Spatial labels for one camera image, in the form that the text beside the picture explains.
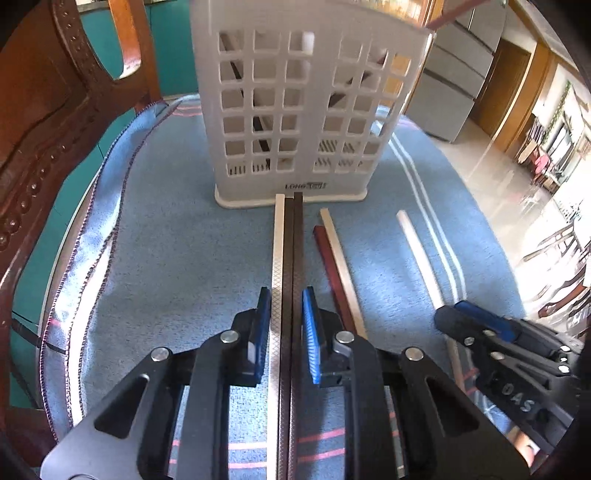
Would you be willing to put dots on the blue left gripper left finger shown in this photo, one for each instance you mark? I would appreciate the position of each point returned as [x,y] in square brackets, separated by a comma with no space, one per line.
[258,334]

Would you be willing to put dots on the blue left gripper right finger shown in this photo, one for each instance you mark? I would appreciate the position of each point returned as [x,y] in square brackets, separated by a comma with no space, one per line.
[312,334]

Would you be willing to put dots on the white chopstick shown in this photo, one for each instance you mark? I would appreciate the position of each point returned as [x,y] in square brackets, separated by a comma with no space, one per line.
[273,392]

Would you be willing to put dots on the dark red chopstick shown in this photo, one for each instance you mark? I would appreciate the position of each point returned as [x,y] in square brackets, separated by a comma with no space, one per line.
[331,268]

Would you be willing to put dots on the dark brown chopstick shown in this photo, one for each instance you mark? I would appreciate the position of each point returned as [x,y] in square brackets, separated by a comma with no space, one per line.
[286,315]
[295,370]

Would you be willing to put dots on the cream chopstick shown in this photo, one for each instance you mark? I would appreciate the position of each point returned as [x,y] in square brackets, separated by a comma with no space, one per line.
[344,274]

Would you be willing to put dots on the beige chopstick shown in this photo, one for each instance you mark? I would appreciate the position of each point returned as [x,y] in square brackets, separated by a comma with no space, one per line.
[433,290]

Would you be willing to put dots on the white plastic utensil basket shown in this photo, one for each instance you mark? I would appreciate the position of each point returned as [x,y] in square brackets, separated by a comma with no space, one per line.
[301,96]

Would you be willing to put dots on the person's right hand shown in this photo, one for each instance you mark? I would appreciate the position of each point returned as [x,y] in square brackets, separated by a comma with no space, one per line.
[524,445]

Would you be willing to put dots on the brown wooden door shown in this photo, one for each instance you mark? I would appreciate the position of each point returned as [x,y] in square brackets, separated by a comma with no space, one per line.
[505,76]

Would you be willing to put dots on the silver refrigerator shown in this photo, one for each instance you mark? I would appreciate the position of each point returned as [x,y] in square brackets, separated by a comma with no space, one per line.
[456,69]

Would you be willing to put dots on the carved wooden chair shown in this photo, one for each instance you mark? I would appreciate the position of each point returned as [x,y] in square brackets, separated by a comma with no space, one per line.
[57,101]

